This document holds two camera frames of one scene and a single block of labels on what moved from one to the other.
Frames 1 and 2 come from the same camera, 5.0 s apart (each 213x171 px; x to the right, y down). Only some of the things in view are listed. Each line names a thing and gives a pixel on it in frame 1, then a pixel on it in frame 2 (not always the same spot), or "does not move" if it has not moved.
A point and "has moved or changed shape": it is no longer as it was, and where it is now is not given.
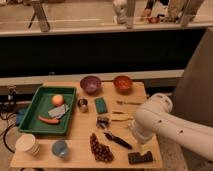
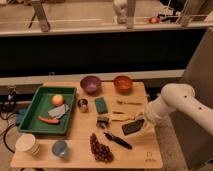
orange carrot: [50, 121] does not move
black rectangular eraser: [136, 157] has moved or changed shape
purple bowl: [90, 84] does not move
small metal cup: [83, 104] does not move
